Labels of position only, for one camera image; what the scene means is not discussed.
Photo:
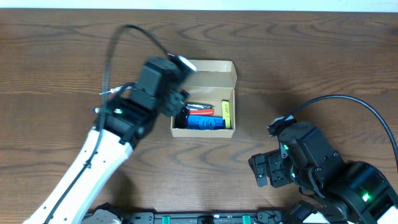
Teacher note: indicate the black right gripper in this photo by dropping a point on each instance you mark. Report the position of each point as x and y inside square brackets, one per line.
[265, 168]

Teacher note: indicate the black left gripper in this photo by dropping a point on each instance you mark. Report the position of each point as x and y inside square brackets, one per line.
[180, 116]

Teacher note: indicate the red handled pliers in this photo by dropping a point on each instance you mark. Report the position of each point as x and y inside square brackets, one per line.
[200, 109]

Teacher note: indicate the black correction tape dispenser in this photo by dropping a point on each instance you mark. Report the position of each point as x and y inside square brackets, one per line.
[180, 119]

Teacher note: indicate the cardboard box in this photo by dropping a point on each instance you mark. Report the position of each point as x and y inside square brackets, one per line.
[214, 81]

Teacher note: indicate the yellow highlighter pen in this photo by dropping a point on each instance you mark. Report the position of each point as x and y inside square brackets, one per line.
[226, 113]

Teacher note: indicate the black capped white marker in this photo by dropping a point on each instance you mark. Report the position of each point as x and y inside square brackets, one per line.
[111, 91]

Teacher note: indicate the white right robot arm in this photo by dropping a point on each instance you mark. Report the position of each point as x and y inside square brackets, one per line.
[352, 191]

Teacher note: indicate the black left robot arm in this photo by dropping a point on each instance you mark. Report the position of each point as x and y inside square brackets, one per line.
[127, 117]

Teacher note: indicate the blue plastic tool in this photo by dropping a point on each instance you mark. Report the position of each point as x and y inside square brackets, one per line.
[205, 122]

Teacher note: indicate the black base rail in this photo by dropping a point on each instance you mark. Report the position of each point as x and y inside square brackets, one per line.
[108, 214]

